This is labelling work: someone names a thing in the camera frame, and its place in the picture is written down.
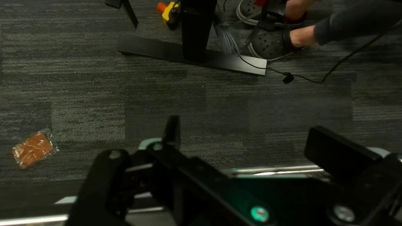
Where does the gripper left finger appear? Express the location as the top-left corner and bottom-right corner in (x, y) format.
(65, 115), (274, 226)

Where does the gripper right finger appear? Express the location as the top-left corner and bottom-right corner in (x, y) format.
(304, 125), (402, 226)

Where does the brown snack in clear wrapper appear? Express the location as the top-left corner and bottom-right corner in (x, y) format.
(12, 129), (59, 169)

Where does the person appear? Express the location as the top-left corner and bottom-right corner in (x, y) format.
(236, 0), (402, 61)

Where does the black bar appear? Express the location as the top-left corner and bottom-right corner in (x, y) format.
(105, 0), (139, 29)

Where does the black desk leg with foot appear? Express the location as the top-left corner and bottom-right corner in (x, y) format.
(117, 0), (268, 76)

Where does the yellow and orange clamp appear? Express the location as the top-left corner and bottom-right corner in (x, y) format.
(156, 1), (182, 31)

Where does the silver metal rail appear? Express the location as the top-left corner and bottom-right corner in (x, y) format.
(220, 164), (325, 177)

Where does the black cable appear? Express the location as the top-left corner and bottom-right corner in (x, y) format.
(239, 19), (402, 84)

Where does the bundle of grey cables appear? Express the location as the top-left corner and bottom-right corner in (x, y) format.
(213, 3), (241, 56)

